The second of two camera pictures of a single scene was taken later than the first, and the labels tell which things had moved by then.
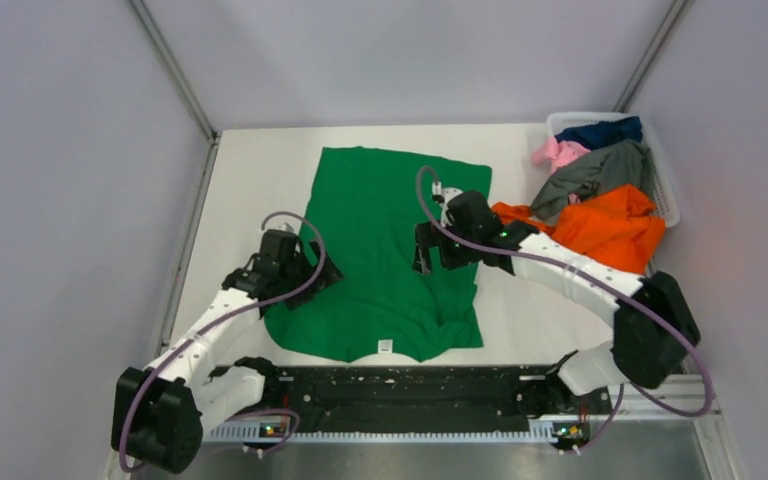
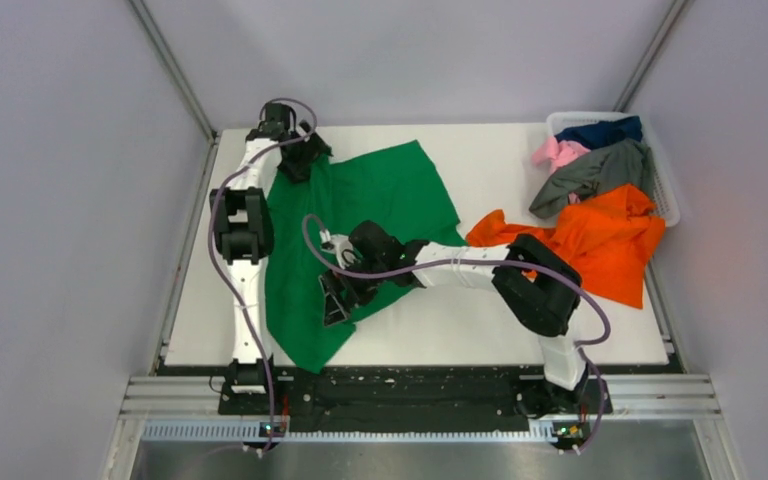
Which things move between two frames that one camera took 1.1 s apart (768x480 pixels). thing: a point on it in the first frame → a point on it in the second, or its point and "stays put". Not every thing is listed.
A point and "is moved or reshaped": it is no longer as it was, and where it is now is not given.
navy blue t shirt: [599, 134] stays put
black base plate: [423, 395] stays put
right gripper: [426, 238] → [336, 311]
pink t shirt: [553, 154] stays put
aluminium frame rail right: [649, 56] stays put
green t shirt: [364, 203] is moved or reshaped
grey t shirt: [592, 172] stays put
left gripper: [330, 274] → [312, 148]
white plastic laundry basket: [665, 201] stays put
